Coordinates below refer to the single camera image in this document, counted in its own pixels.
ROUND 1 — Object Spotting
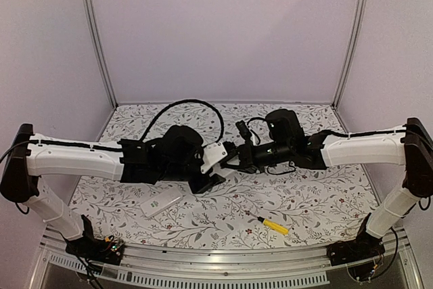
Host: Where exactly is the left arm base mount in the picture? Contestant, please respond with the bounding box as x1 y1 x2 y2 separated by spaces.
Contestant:
65 236 124 265

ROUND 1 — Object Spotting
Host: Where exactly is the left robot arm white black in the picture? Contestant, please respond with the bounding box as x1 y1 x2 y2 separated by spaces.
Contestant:
1 124 227 258

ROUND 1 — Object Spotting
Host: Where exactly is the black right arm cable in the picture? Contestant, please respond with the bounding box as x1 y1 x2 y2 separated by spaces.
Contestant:
246 116 271 144

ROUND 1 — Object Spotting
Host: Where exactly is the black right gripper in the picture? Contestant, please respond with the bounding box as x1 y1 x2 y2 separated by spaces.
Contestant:
225 140 293 174

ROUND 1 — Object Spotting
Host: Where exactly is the yellow handled screwdriver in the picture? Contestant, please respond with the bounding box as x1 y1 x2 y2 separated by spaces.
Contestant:
245 210 289 236

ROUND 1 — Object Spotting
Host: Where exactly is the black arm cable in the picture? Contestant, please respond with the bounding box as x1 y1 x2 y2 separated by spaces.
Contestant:
246 116 271 144
141 98 226 150

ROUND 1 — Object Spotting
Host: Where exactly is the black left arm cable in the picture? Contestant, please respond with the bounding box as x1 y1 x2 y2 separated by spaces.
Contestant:
141 98 226 150

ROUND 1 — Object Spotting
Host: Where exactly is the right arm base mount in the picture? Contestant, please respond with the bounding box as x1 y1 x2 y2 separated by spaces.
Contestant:
326 240 385 266

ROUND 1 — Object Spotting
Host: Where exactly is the floral patterned table mat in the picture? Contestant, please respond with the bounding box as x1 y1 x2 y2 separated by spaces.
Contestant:
70 104 378 250

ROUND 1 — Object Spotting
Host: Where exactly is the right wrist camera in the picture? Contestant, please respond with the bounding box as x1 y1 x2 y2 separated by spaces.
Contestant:
235 120 252 143

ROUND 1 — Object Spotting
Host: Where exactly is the white remote with green logo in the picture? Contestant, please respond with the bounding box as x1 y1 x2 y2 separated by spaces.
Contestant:
140 187 183 219

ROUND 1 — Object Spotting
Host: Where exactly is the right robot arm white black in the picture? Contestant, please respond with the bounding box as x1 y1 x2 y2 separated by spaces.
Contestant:
219 109 432 259

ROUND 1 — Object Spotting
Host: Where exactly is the front aluminium rail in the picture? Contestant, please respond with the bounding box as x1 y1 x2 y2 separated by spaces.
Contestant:
29 228 427 288

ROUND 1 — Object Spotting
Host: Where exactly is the aluminium frame post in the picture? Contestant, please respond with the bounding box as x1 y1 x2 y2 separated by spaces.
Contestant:
83 0 118 110
332 0 367 110

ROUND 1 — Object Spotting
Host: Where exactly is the right aluminium frame post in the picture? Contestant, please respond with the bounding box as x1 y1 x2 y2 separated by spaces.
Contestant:
332 0 367 110

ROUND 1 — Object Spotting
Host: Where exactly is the left aluminium frame post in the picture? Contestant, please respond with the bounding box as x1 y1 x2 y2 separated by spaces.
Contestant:
83 0 118 110

